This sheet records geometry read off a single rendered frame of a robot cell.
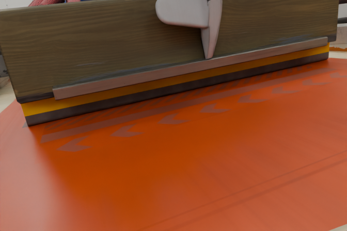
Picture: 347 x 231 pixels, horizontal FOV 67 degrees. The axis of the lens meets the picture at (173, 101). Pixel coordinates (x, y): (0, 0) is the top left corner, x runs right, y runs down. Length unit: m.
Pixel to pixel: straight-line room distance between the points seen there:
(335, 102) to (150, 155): 0.14
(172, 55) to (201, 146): 0.13
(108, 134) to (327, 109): 0.16
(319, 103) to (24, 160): 0.21
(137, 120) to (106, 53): 0.07
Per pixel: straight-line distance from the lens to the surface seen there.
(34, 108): 0.26
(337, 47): 0.47
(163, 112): 0.23
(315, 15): 0.36
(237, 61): 0.28
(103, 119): 0.24
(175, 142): 0.17
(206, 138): 0.17
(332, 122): 0.19
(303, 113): 0.20
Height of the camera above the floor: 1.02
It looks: 16 degrees down
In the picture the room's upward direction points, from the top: 8 degrees counter-clockwise
